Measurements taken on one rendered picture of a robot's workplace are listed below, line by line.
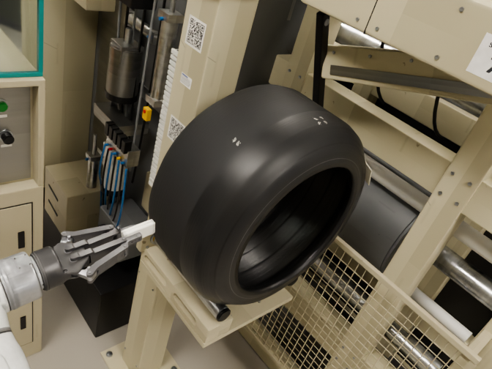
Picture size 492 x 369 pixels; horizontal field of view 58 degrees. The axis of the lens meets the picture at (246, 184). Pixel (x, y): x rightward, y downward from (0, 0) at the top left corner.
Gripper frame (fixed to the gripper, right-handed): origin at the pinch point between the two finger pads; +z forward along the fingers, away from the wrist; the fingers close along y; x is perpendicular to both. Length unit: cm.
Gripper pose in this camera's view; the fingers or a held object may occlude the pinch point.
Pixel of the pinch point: (138, 231)
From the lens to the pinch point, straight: 93.8
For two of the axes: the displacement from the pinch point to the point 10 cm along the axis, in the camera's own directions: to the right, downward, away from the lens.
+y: -6.2, -5.6, 5.4
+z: 7.7, -3.0, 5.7
